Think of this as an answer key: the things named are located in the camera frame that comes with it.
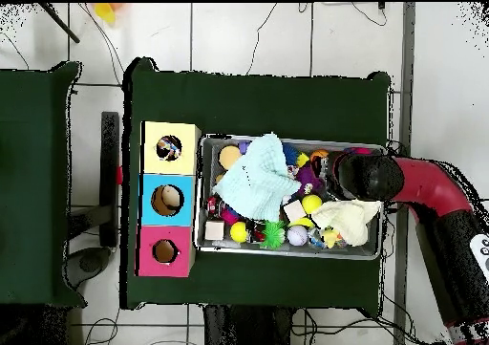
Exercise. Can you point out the mint green cloth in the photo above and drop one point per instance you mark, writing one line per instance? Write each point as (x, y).
(260, 178)

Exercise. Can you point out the colourful polka dot cloth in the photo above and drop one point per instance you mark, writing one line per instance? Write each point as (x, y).
(170, 148)

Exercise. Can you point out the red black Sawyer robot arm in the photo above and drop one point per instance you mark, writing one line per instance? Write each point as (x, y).
(428, 188)

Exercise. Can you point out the wooden box with three holes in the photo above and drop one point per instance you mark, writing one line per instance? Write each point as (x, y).
(153, 177)

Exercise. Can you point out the shallow clear mesh bin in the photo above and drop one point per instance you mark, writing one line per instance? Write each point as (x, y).
(359, 252)

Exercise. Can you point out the peach orange ball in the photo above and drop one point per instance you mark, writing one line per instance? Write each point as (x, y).
(229, 157)

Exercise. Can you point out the yellow ball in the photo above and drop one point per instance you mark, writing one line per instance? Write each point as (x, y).
(238, 232)
(311, 203)

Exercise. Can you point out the small wooden cube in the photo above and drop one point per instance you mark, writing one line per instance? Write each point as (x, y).
(215, 229)

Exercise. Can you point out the green spiky ball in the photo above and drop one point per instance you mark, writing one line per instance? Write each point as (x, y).
(273, 234)

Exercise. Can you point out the white toy baseball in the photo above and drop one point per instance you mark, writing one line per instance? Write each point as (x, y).
(296, 236)

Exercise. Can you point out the orange toy basketball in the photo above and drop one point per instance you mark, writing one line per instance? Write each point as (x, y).
(318, 155)

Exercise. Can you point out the cream yellow cloth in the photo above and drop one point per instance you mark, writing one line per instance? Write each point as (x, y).
(350, 216)

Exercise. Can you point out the black chair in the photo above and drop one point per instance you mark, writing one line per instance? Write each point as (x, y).
(111, 207)

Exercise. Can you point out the grey metal beam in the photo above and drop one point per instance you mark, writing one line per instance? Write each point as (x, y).
(405, 93)

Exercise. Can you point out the green cloth side table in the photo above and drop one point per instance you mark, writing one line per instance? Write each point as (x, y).
(34, 184)

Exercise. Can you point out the yellow floor object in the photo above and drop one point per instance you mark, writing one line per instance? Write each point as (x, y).
(105, 12)

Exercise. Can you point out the black rod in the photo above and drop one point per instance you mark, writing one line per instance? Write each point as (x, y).
(59, 22)

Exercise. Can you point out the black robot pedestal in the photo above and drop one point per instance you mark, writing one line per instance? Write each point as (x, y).
(244, 330)

